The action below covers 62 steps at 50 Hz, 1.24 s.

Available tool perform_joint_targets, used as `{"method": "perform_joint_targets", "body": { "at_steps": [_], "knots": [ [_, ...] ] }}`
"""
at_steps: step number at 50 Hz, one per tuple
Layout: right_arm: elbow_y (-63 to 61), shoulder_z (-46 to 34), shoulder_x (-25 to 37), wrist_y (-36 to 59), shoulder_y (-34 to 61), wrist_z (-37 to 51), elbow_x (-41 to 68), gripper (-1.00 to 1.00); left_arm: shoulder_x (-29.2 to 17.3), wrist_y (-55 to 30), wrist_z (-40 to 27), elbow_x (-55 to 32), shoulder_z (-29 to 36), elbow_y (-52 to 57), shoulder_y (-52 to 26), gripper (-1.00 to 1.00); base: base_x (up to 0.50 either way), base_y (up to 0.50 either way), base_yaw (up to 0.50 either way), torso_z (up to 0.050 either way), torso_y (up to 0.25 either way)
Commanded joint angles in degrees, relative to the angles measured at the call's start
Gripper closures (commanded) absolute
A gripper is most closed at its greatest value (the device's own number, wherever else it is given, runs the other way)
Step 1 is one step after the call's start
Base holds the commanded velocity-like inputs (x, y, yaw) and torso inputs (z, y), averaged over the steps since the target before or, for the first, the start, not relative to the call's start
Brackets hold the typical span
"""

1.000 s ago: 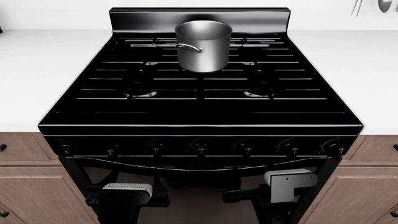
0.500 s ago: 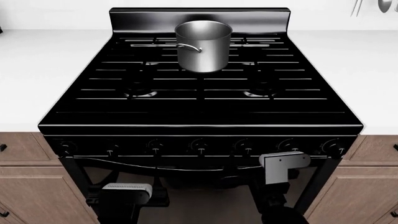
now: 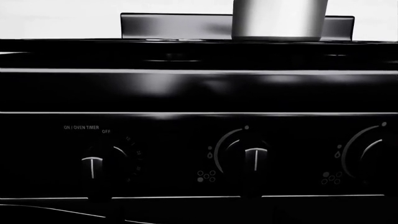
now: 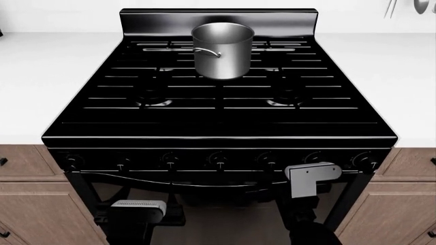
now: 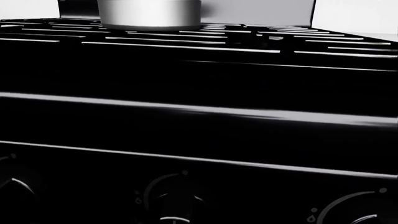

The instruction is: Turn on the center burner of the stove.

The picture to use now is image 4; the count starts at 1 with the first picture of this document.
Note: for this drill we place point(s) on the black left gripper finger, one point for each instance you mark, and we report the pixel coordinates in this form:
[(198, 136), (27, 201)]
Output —
[(172, 196)]

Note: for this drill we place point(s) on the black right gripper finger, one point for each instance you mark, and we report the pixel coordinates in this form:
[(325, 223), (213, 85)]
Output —
[(267, 192)]

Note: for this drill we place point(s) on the black stove knob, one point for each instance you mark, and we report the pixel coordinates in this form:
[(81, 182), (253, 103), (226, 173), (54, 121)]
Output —
[(269, 159), (71, 161), (170, 159), (121, 163), (219, 159), (314, 156), (366, 160)]

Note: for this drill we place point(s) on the black gas stove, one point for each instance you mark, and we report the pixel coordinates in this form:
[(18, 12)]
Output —
[(218, 122)]

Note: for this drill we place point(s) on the wooden base cabinet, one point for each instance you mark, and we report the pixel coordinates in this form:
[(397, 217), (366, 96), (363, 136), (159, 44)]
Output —
[(30, 194), (402, 199)]

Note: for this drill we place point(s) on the black drawer pull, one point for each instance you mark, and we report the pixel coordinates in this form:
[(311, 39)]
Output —
[(433, 161), (432, 233), (4, 231), (3, 161)]

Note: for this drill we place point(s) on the stainless steel stock pot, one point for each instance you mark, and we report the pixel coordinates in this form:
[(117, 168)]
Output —
[(223, 51)]

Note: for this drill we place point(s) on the hanging steel tongs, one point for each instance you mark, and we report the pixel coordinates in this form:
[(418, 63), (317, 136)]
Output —
[(391, 7)]

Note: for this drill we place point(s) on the hanging steel spoon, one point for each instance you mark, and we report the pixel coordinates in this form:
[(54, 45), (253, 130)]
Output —
[(421, 6)]

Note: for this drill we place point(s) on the grey right wrist camera bracket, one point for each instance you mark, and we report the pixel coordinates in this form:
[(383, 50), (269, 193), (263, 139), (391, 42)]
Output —
[(308, 178)]

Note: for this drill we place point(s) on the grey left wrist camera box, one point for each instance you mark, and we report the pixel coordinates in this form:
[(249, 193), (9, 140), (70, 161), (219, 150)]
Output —
[(138, 208)]

